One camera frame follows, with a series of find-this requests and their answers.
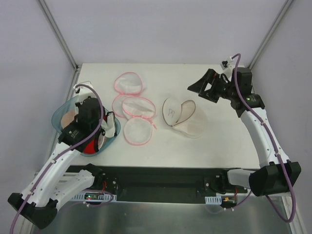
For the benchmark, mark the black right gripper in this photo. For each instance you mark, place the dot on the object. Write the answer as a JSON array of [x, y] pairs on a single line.
[[214, 88]]

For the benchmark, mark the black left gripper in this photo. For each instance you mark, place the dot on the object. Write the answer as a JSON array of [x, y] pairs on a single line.
[[103, 125]]

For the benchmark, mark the cream mesh laundry bag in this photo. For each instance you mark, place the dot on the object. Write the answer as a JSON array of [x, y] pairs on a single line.
[[187, 117]]

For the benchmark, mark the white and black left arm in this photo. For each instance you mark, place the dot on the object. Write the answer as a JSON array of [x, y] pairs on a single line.
[[41, 200]]

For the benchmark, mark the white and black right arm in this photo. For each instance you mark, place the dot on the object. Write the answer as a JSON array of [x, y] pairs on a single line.
[[277, 173]]

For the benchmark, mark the beige bra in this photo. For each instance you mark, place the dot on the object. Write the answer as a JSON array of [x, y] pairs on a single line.
[[68, 118]]

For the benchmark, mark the white black-trimmed bra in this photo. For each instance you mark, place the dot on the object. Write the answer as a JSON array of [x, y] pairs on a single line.
[[112, 128]]

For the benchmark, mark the red bra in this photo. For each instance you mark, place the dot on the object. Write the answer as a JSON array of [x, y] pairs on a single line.
[[96, 143]]

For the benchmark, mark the pink-trimmed mesh bag middle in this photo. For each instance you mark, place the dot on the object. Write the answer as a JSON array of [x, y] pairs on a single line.
[[128, 106]]

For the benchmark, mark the pink-trimmed white mesh bag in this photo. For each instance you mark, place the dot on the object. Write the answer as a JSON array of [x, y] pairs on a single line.
[[129, 83]]

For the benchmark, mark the pink-trimmed mesh bag front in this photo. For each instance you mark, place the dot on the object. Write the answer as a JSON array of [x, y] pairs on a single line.
[[138, 131]]

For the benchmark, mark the teal plastic basket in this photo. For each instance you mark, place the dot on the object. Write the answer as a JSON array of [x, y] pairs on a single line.
[[69, 105]]

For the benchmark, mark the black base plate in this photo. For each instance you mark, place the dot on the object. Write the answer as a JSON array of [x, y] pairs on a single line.
[[165, 184]]

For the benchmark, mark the white slotted cable duct left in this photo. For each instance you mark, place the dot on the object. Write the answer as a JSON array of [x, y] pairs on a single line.
[[93, 197]]

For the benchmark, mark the white slotted cable duct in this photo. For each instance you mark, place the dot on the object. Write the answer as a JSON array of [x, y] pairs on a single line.
[[93, 197], [213, 200]]

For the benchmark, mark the left aluminium frame post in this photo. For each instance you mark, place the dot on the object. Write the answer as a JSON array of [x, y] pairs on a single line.
[[57, 32]]

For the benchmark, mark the aluminium frame post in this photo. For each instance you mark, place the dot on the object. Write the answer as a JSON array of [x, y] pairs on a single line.
[[271, 31], [57, 32]]

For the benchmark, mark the white slotted cable duct right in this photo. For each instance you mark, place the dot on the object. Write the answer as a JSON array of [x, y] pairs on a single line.
[[213, 200]]

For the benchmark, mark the right aluminium frame post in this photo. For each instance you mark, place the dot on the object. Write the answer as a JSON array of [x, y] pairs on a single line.
[[271, 31]]

